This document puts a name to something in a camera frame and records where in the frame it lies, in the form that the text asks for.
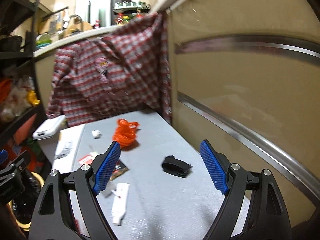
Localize white paper wrapper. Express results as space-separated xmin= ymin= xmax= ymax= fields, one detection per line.
xmin=111 ymin=183 xmax=130 ymax=225

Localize small red card packet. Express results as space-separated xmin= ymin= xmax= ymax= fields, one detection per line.
xmin=79 ymin=152 xmax=98 ymax=165

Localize dark printed snack packet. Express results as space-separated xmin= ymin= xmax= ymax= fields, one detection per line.
xmin=110 ymin=160 xmax=129 ymax=181

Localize small white paper ball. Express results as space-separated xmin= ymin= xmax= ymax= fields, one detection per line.
xmin=92 ymin=130 xmax=101 ymax=139

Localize black wrapper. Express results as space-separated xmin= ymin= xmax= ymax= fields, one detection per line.
xmin=161 ymin=155 xmax=192 ymax=178

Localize orange plastic bag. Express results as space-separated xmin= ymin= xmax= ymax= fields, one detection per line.
xmin=112 ymin=119 xmax=139 ymax=148

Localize white pedal trash bin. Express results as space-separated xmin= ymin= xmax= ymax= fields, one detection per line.
xmin=33 ymin=115 xmax=66 ymax=164

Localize round bin with black bag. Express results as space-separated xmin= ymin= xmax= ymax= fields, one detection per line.
xmin=9 ymin=170 xmax=44 ymax=232

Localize orange rice bag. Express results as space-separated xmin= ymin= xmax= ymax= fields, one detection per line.
xmin=2 ymin=114 xmax=43 ymax=172

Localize black metal shelf rack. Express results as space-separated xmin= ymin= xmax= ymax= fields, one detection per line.
xmin=1 ymin=0 xmax=49 ymax=176

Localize patterned white tablecloth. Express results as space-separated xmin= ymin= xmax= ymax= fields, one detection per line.
xmin=51 ymin=124 xmax=87 ymax=235

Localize white plastic bags on shelf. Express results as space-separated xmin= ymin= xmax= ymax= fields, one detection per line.
xmin=1 ymin=76 xmax=34 ymax=123

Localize yellow plastic bag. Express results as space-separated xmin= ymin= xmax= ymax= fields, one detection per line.
xmin=27 ymin=90 xmax=41 ymax=106

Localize red plastic bag on shelf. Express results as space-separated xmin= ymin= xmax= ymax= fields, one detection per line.
xmin=0 ymin=78 xmax=12 ymax=103

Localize red plaid shirt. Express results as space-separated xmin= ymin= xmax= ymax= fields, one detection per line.
xmin=47 ymin=13 xmax=171 ymax=127

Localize wooden cutting board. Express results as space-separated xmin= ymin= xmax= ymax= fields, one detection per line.
xmin=65 ymin=22 xmax=93 ymax=37

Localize black spice rack with bottles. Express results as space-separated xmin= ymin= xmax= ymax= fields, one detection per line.
xmin=113 ymin=1 xmax=151 ymax=25

